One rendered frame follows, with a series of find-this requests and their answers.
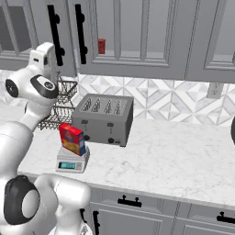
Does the grey glass cabinet door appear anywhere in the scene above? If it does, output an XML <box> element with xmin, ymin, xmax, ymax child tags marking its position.
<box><xmin>67</xmin><ymin>0</ymin><xmax>188</xmax><ymax>82</ymax></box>
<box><xmin>0</xmin><ymin>0</ymin><xmax>77</xmax><ymax>78</ymax></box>
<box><xmin>185</xmin><ymin>0</ymin><xmax>235</xmax><ymax>84</ymax></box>

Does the dark round object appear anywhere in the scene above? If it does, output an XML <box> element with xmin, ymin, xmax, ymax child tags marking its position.
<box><xmin>229</xmin><ymin>116</ymin><xmax>235</xmax><ymax>145</ymax></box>

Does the red can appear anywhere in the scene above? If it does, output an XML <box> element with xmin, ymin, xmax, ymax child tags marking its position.
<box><xmin>97</xmin><ymin>38</ymin><xmax>106</xmax><ymax>55</ymax></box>

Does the white digital scale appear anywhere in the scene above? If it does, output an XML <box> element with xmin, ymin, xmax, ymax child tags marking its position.
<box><xmin>55</xmin><ymin>145</ymin><xmax>91</xmax><ymax>174</ymax></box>

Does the grey drawer front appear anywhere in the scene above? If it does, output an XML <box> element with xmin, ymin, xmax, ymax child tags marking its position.
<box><xmin>178</xmin><ymin>201</ymin><xmax>235</xmax><ymax>235</ymax></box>
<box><xmin>89</xmin><ymin>186</ymin><xmax>182</xmax><ymax>218</ymax></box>

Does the black base cabinet handle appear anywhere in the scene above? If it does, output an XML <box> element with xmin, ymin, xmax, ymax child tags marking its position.
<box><xmin>92</xmin><ymin>210</ymin><xmax>101</xmax><ymax>235</ymax></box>

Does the grey base cabinet door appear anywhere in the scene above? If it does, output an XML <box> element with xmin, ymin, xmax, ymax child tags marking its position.
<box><xmin>87</xmin><ymin>201</ymin><xmax>178</xmax><ymax>235</ymax></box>

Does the black wire basket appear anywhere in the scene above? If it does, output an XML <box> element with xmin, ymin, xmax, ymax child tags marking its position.
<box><xmin>37</xmin><ymin>72</ymin><xmax>79</xmax><ymax>131</ymax></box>

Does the black bar cabinet handle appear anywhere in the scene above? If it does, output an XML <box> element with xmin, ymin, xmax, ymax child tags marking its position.
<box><xmin>73</xmin><ymin>3</ymin><xmax>89</xmax><ymax>65</ymax></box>
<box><xmin>47</xmin><ymin>4</ymin><xmax>66</xmax><ymax>67</ymax></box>

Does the white wall outlet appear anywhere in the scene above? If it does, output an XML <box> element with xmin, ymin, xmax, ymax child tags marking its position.
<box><xmin>207</xmin><ymin>81</ymin><xmax>225</xmax><ymax>100</ymax></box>

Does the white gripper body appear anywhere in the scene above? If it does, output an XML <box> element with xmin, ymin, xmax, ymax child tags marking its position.
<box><xmin>35</xmin><ymin>41</ymin><xmax>59</xmax><ymax>82</ymax></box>

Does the black drawer handle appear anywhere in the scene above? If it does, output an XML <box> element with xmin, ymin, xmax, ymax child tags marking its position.
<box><xmin>117</xmin><ymin>194</ymin><xmax>143</xmax><ymax>208</ymax></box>
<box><xmin>216</xmin><ymin>211</ymin><xmax>235</xmax><ymax>225</ymax></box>

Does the red blue food box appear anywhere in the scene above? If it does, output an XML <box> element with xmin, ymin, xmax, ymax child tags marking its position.
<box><xmin>59</xmin><ymin>122</ymin><xmax>87</xmax><ymax>157</ymax></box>

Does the grey four-slot toaster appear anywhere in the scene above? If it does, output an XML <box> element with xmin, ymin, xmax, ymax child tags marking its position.
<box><xmin>71</xmin><ymin>93</ymin><xmax>135</xmax><ymax>148</ymax></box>

